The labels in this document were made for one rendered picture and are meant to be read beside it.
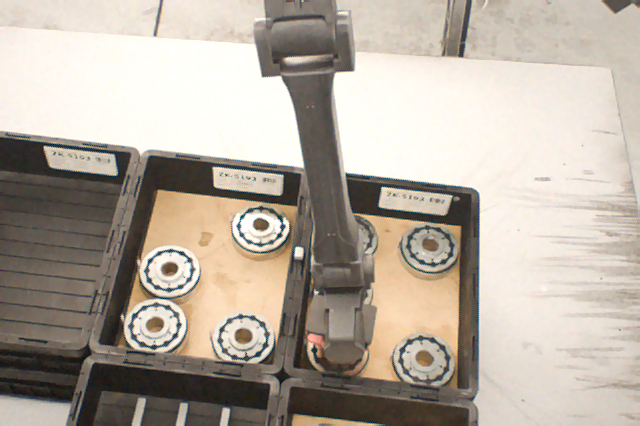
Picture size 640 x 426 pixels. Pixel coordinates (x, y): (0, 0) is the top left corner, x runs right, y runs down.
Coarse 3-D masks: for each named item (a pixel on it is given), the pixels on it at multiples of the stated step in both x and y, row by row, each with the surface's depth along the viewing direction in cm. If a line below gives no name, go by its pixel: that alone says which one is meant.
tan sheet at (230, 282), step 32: (160, 192) 171; (160, 224) 167; (192, 224) 168; (224, 224) 168; (224, 256) 164; (288, 256) 165; (224, 288) 160; (256, 288) 161; (192, 320) 157; (192, 352) 153
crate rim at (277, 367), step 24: (144, 168) 162; (264, 168) 163; (288, 168) 163; (120, 240) 153; (288, 264) 152; (288, 288) 150; (288, 312) 147; (96, 336) 143; (168, 360) 141; (192, 360) 142; (216, 360) 142
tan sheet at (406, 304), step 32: (384, 224) 170; (416, 224) 170; (384, 256) 166; (384, 288) 162; (416, 288) 163; (448, 288) 163; (384, 320) 159; (416, 320) 159; (448, 320) 160; (384, 352) 155
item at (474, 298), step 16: (352, 176) 163; (368, 176) 163; (448, 192) 163; (464, 192) 163; (304, 224) 157; (304, 240) 155; (304, 256) 155; (304, 272) 152; (288, 336) 145; (288, 352) 143; (288, 368) 142; (368, 384) 141; (384, 384) 141; (400, 384) 141; (416, 384) 142
